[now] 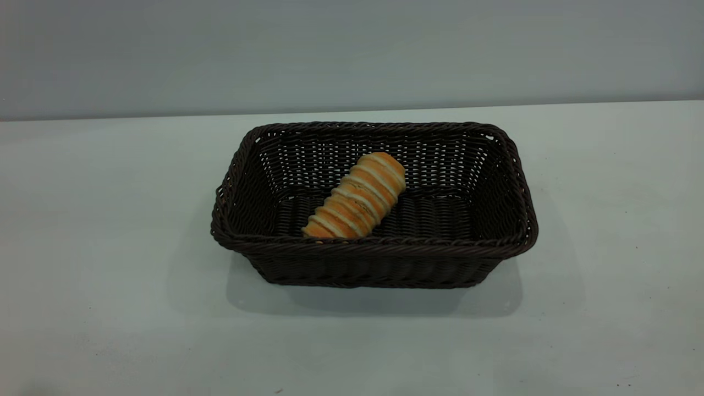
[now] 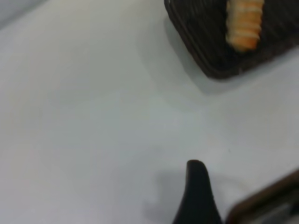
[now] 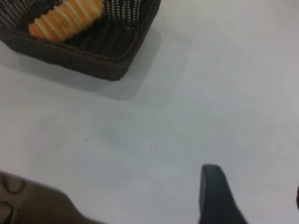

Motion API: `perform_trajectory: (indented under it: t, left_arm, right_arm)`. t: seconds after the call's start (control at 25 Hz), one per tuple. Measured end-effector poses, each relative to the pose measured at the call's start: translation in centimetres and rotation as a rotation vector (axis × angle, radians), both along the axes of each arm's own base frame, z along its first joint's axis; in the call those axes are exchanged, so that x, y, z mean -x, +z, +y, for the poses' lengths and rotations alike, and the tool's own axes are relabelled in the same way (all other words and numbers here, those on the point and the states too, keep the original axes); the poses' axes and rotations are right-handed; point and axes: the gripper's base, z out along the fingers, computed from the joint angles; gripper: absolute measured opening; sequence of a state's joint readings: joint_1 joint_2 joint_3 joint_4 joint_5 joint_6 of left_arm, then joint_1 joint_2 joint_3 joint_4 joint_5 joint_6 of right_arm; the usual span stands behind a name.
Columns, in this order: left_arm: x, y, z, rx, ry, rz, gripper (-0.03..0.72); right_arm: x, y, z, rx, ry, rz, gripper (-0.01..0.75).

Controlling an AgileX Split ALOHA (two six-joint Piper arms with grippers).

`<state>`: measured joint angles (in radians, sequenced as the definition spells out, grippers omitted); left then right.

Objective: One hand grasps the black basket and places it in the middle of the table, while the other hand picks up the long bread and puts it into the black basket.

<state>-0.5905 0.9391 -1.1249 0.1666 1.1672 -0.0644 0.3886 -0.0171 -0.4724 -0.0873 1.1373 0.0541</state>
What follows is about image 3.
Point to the ridged orange bread roll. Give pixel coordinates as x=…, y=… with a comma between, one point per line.
x=65, y=21

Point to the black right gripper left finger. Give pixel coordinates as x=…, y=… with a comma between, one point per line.
x=215, y=198

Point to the dark brown woven basket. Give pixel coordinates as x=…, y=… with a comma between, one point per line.
x=70, y=56

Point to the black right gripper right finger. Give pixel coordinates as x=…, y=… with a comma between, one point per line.
x=298, y=198

